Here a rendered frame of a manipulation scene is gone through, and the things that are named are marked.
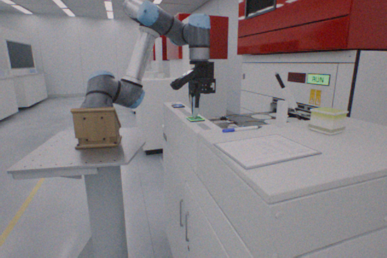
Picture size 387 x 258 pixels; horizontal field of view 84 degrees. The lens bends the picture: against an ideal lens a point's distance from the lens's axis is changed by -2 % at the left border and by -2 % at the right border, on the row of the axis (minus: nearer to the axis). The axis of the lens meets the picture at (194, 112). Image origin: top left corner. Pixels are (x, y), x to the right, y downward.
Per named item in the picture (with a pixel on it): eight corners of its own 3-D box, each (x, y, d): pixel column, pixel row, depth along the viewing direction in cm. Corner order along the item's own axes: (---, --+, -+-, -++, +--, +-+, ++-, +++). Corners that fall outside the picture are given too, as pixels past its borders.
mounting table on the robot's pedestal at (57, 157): (11, 205, 75) (4, 171, 72) (64, 153, 117) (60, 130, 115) (144, 193, 82) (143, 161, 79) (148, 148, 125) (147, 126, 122)
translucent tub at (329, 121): (321, 126, 72) (324, 106, 70) (345, 132, 65) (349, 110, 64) (307, 129, 68) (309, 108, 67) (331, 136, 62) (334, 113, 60)
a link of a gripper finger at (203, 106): (210, 119, 81) (210, 95, 79) (195, 121, 79) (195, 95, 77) (207, 117, 83) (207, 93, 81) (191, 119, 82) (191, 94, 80)
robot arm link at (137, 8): (122, -15, 104) (152, -7, 68) (142, -2, 111) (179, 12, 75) (112, 8, 107) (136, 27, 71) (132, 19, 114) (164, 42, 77)
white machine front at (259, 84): (242, 110, 165) (245, 55, 156) (344, 149, 90) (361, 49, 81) (239, 110, 164) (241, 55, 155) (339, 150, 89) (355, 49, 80)
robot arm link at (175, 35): (164, 17, 83) (179, 12, 75) (186, 32, 90) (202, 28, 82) (157, 37, 83) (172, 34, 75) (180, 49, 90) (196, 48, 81)
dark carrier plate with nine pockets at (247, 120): (280, 112, 123) (280, 111, 123) (335, 130, 92) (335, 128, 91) (225, 117, 113) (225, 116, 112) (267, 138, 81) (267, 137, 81)
